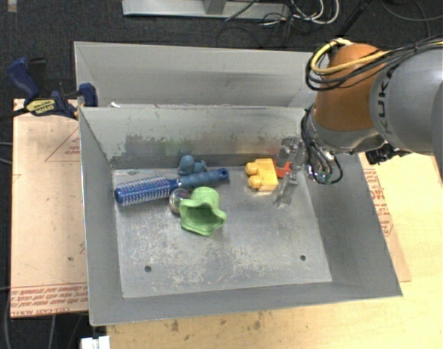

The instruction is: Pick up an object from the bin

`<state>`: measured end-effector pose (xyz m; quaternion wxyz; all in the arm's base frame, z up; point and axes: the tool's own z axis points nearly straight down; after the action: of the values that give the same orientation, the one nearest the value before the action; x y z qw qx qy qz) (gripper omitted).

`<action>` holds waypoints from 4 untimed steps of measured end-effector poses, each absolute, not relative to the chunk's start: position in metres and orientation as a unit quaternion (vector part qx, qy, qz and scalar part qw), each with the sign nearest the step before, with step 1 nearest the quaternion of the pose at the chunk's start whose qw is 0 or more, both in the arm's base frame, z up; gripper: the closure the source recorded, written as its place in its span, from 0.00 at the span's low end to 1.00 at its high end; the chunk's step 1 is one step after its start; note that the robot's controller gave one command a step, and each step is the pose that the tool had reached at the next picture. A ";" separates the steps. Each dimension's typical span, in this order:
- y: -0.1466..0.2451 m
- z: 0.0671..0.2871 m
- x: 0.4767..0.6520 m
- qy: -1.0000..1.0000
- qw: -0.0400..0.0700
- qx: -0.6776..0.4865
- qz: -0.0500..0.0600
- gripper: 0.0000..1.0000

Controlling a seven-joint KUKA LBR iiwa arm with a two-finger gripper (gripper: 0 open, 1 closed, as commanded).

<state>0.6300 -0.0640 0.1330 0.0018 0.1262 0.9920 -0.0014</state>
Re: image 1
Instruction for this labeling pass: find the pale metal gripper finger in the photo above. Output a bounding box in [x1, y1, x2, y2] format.
[274, 175, 291, 208]
[284, 178, 300, 206]

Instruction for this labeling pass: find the blue toy animal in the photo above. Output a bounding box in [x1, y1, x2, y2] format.
[177, 153, 209, 176]

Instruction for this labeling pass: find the clear glass ball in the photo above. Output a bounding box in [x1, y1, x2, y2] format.
[168, 188, 191, 215]

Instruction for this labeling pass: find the red toy block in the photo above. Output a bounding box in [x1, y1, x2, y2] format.
[274, 161, 292, 180]

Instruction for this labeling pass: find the grey metal bin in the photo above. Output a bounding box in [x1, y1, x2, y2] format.
[73, 41, 404, 327]

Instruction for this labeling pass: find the blue hairbrush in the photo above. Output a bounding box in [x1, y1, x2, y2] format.
[113, 168, 230, 207]

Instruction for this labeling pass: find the yellow toy block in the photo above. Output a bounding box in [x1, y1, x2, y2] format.
[244, 158, 280, 193]

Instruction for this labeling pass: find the brown cardboard board, red print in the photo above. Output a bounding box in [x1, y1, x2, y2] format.
[9, 98, 413, 319]

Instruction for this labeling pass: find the green flower-shaped cup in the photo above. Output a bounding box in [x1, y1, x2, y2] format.
[177, 186, 228, 237]

